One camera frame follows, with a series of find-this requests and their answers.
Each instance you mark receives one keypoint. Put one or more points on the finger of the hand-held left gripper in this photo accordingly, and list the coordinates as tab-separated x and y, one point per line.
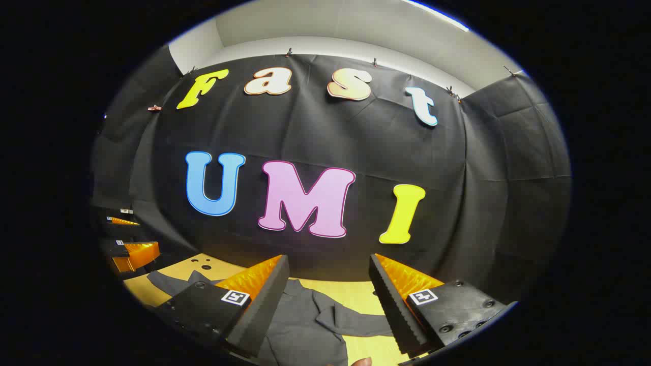
116	250
122	230

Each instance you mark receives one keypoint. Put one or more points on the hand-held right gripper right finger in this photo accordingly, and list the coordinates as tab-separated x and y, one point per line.
394	310

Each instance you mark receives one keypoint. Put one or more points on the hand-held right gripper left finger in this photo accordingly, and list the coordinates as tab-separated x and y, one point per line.
264	310

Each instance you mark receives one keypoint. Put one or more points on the grey collared button shirt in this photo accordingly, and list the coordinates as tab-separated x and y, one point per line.
305	330

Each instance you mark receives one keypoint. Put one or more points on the black backdrop cloth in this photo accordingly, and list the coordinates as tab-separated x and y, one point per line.
356	142

